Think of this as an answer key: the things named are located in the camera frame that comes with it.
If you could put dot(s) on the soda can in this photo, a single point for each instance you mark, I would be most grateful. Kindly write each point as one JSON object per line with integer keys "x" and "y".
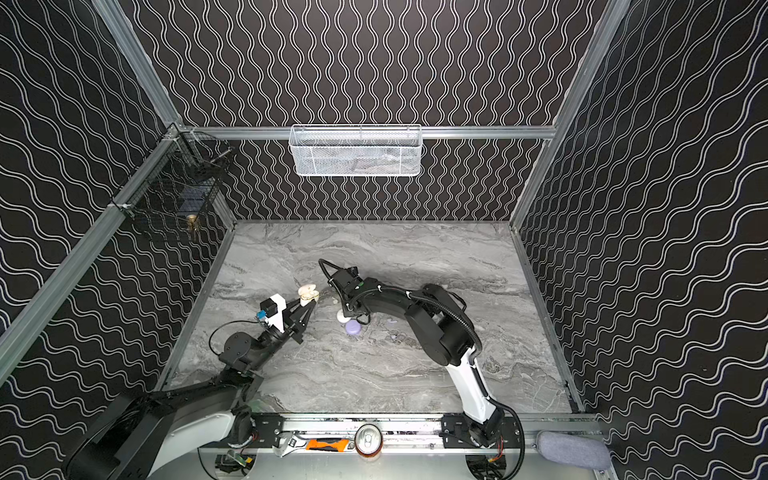
{"x": 368, "y": 441}

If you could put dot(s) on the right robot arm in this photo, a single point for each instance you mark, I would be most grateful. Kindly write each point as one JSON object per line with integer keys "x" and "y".
{"x": 446, "y": 335}

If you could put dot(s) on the beige earbud charging case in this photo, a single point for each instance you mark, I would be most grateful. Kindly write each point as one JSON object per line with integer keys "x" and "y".
{"x": 308, "y": 293}

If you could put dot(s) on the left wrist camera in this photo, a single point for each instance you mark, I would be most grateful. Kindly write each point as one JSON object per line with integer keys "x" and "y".
{"x": 270, "y": 313}

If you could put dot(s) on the white wire mesh basket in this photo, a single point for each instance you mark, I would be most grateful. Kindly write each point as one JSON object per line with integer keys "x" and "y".
{"x": 356, "y": 150}

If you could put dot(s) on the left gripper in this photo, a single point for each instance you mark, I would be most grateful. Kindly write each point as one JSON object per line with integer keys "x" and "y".
{"x": 292, "y": 321}

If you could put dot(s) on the purple round earbud case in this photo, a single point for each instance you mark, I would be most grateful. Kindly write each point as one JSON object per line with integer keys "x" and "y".
{"x": 353, "y": 328}

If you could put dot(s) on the black wire basket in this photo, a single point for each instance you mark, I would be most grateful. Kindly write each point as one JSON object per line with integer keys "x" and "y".
{"x": 186, "y": 180}

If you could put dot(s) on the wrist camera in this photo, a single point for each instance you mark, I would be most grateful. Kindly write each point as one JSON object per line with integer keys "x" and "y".
{"x": 345, "y": 277}
{"x": 270, "y": 313}

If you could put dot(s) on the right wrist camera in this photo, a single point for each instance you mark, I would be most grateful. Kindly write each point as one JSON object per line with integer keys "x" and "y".
{"x": 345, "y": 277}

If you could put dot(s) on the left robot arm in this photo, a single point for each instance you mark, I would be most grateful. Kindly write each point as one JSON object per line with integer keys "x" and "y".
{"x": 139, "y": 433}

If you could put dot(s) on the orange utility knife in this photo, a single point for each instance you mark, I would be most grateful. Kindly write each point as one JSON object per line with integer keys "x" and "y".
{"x": 329, "y": 444}

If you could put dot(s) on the white round earbud case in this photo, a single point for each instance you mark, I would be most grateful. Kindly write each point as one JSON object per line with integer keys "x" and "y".
{"x": 341, "y": 317}

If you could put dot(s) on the adjustable wrench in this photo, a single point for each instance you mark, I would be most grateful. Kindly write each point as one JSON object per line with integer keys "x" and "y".
{"x": 288, "y": 442}

